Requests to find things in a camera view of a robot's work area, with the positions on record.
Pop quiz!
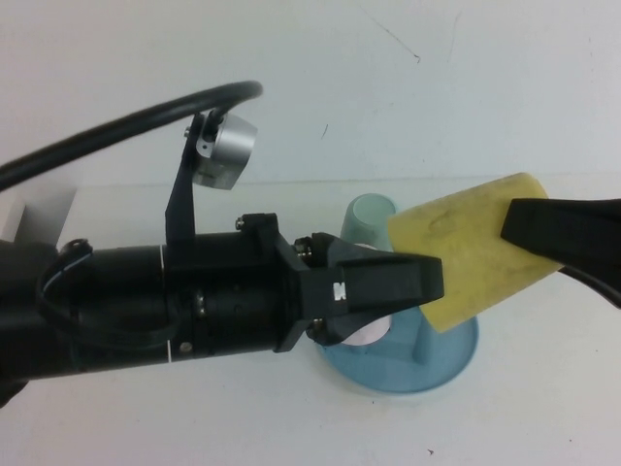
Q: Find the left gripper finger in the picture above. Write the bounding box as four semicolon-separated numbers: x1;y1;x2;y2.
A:
295;232;397;271
339;254;446;316

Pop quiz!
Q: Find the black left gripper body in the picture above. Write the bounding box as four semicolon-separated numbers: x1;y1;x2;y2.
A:
164;212;351;363

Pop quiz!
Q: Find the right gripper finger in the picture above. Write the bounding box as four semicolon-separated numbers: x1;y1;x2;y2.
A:
557;264;621;311
501;195;621;272

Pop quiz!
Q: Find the yellow plastic cup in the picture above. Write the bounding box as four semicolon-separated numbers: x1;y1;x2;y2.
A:
386;171;560;335

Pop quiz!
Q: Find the mint green plastic cup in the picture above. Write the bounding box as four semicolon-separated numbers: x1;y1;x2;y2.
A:
342;192;400;253

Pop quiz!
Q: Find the white marbled plastic cup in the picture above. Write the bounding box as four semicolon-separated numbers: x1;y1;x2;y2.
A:
339;315;392;348

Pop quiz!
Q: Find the blue cup stand with pegs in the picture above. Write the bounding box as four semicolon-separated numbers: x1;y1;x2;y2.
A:
310;310;481;400

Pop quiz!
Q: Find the white furniture panel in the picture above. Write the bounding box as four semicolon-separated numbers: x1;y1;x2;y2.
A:
0;199;26;244

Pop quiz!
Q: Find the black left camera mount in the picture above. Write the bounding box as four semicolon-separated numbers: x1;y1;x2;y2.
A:
163;112;214;245

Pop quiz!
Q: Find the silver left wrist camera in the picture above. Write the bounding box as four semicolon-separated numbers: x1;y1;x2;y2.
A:
191;112;259;190

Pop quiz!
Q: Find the thin black wire loop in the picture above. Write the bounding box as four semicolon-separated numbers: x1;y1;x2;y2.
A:
36;236;171;350

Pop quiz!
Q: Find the thick black left camera cable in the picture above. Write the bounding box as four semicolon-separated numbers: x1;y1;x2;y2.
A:
0;80;265;195

